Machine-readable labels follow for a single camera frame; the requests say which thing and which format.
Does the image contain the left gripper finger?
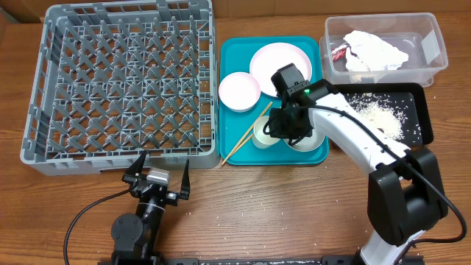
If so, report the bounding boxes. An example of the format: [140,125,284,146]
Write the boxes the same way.
[180,160,191,200]
[124,150,148,176]

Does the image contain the grey bowl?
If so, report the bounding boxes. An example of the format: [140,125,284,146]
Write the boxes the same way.
[284,129,325,152]

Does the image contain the white paper cup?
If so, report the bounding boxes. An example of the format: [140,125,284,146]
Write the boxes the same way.
[252,116,280,149]

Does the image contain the red snack wrapper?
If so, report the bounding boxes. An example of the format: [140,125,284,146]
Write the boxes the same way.
[331,43,350,62]

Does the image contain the white rice pile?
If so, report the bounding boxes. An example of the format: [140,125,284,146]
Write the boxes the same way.
[344,93,422,146]

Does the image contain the white napkin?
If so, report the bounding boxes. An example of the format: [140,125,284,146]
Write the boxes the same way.
[344,30,409,71]

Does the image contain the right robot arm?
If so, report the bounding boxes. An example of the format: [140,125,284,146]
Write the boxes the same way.
[263,63,448,264]

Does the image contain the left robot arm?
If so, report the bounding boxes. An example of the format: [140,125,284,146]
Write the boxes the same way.
[111,152,191,264]

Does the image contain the grey dishwasher rack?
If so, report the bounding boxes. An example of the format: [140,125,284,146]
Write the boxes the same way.
[20,1,220,175]

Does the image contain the upper wooden chopstick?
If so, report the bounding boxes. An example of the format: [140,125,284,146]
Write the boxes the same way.
[230,102,273,152]

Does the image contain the wooden chopstick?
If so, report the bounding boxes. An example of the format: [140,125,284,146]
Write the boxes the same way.
[222,133,253,166]
[230,102,273,152]

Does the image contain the lower wooden chopstick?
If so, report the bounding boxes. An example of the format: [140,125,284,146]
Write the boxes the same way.
[222,133,253,166]

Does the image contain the teal plastic tray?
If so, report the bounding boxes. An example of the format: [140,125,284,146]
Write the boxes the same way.
[218,35,330,166]

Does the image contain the small white bowl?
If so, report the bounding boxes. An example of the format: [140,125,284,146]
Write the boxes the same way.
[219,72,261,112]

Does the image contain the white flat plate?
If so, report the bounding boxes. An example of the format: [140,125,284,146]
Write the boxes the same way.
[249,43,313,97]

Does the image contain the black plastic tray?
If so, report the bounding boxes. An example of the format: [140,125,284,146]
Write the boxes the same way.
[337,82,433,147]

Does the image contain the clear plastic bin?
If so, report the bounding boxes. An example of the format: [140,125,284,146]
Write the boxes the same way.
[319,13,448,87]

